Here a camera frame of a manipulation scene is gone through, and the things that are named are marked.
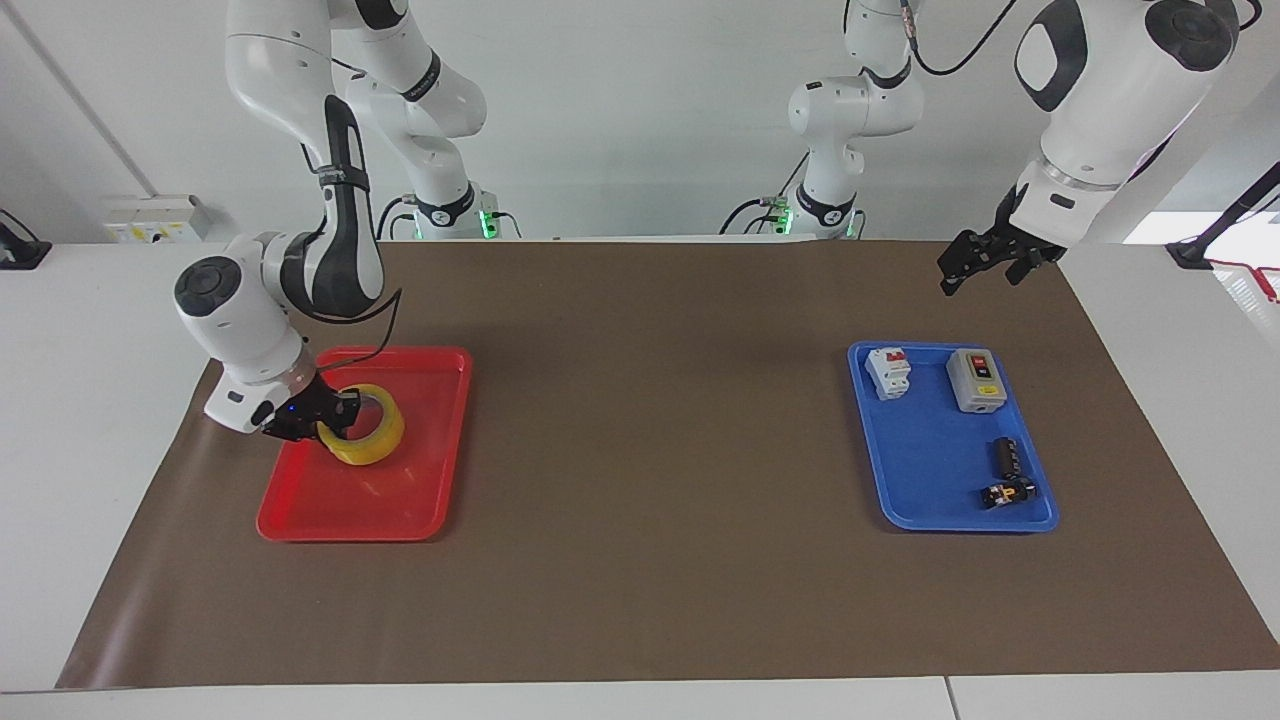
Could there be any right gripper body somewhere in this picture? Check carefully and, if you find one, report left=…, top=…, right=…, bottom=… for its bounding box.
left=261, top=373, right=343, bottom=442

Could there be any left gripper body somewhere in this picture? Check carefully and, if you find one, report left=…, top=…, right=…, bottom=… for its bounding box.
left=988, top=184, right=1068, bottom=273

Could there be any yellow tape roll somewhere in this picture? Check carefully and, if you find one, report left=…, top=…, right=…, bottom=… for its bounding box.
left=317, top=383, right=407, bottom=467

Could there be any red plastic tray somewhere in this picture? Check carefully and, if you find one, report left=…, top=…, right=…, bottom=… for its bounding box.
left=256, top=345, right=474, bottom=543

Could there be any white circuit breaker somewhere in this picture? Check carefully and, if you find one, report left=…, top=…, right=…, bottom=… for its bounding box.
left=864, top=346, right=913, bottom=402

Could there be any black stand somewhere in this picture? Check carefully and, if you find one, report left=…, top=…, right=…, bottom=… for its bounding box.
left=1165, top=160, right=1280, bottom=271
left=0, top=208, right=53, bottom=272

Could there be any blue plastic tray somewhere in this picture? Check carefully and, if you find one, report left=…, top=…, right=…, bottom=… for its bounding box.
left=847, top=341, right=1060, bottom=533

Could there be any small black orange component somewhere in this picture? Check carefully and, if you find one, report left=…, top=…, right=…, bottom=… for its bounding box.
left=979, top=478, right=1040, bottom=511

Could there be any black cable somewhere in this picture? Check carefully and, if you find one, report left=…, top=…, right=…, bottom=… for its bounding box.
left=296, top=55, right=404, bottom=381
left=898, top=0, right=1023, bottom=78
left=374, top=193, right=521, bottom=241
left=719, top=150, right=813, bottom=237

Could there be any grey switch box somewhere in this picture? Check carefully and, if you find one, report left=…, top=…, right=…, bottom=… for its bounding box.
left=945, top=347, right=1007, bottom=415

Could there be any red cable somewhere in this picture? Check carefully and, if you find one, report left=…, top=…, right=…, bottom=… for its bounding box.
left=1208, top=258, right=1280, bottom=303

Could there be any white wall socket box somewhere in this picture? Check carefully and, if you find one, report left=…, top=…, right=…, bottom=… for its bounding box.
left=104, top=194, right=213, bottom=245

